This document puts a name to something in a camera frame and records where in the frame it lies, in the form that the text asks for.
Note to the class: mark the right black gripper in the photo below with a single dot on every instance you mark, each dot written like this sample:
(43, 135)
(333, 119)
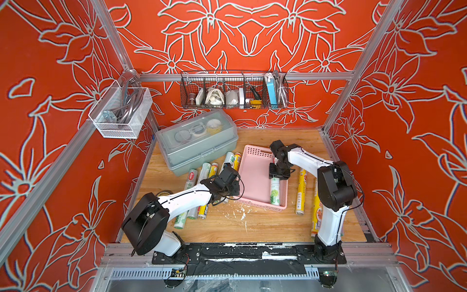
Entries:
(282, 177)

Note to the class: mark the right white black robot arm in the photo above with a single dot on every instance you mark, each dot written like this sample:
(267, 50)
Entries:
(335, 188)

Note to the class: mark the silver foil wrap roll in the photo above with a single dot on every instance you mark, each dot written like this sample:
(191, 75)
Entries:
(230, 158)

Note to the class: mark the blue box in wire basket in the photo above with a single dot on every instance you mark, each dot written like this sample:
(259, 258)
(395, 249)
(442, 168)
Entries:
(270, 82)

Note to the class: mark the grey translucent storage box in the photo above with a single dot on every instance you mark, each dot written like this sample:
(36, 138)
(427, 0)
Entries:
(198, 140)

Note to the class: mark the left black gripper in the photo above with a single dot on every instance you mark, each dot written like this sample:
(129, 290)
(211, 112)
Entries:
(236, 188)

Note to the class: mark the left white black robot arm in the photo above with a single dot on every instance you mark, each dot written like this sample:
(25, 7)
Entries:
(145, 226)

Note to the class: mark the black wire wall basket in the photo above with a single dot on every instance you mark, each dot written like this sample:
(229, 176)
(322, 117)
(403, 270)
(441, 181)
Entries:
(240, 90)

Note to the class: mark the pink plastic basket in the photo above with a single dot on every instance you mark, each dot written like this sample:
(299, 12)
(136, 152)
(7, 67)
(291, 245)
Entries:
(255, 187)

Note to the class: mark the green white wrap roll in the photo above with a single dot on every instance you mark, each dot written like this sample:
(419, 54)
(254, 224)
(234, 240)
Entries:
(275, 191)

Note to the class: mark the yellow orange wrap roll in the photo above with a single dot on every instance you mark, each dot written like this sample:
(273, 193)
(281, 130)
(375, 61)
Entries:
(317, 212)

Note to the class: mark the clear plastic wall bin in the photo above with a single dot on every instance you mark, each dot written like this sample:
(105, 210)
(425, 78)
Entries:
(121, 113)

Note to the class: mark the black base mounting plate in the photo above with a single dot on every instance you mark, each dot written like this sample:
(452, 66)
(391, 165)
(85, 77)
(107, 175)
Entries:
(303, 253)

